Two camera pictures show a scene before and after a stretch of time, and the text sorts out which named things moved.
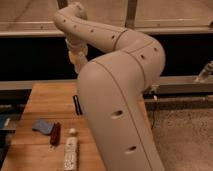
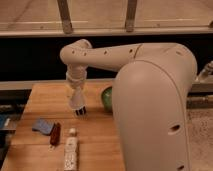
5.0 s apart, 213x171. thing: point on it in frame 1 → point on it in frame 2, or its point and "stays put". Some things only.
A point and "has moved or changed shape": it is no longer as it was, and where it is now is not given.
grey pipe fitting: (205, 72) stays put
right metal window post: (131, 14) stays put
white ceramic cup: (78, 59) has moved or changed shape
